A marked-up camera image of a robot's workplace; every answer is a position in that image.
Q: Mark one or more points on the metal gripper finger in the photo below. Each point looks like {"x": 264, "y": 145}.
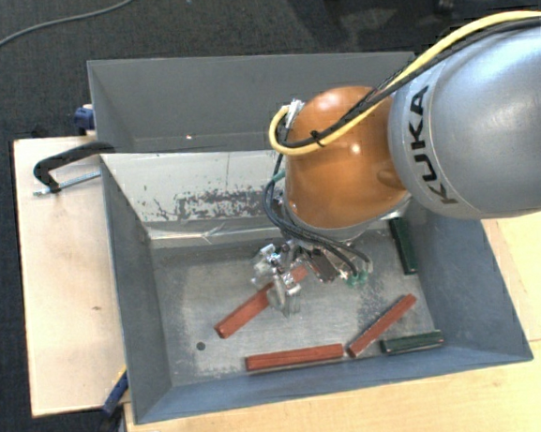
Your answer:
{"x": 271, "y": 261}
{"x": 287, "y": 294}

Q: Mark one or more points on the red-brown block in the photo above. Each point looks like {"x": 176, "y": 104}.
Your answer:
{"x": 382, "y": 325}
{"x": 244, "y": 314}
{"x": 294, "y": 357}

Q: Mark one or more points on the dark green flat block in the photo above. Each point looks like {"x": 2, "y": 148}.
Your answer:
{"x": 412, "y": 342}
{"x": 405, "y": 245}

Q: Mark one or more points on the grey metal bin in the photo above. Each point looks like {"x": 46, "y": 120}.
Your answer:
{"x": 194, "y": 99}

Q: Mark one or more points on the pale wood board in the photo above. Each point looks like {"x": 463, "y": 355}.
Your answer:
{"x": 64, "y": 275}

